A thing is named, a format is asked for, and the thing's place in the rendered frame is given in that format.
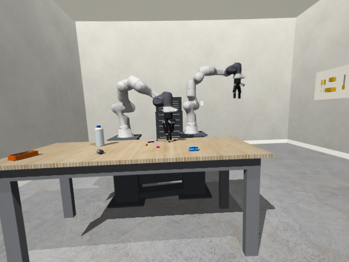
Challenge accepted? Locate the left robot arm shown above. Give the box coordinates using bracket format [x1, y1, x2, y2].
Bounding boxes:
[183, 63, 246, 134]

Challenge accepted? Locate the orange rectangular block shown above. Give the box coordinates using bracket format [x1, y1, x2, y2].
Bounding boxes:
[8, 150, 38, 161]

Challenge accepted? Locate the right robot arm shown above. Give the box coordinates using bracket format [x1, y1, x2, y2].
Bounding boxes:
[111, 75, 178, 138]

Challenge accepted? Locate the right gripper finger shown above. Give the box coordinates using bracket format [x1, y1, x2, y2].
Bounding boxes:
[169, 123, 175, 140]
[162, 121, 169, 141]

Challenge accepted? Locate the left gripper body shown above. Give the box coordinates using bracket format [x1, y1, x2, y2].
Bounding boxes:
[234, 79, 241, 86]

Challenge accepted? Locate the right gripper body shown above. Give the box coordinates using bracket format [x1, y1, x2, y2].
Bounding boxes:
[164, 113, 172, 124]

